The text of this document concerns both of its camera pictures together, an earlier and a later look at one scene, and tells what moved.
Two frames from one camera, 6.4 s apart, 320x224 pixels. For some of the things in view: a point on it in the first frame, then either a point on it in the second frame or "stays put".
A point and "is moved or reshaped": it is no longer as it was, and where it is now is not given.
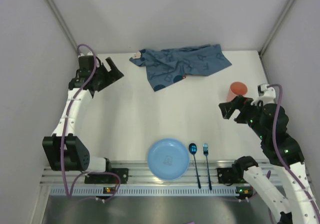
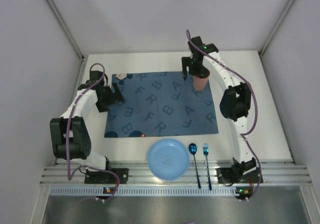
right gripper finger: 227,109 to 201,74
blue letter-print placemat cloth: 166,66 to 160,104
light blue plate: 168,159 stays put
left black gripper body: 103,77 to 114,94
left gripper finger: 110,78 to 116,101
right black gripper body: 238,110 to 191,61
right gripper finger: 225,106 to 186,61
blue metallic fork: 205,149 stays put
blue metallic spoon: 192,149 stays put
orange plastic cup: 236,89 is moved or reshaped
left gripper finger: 114,70 to 118,95
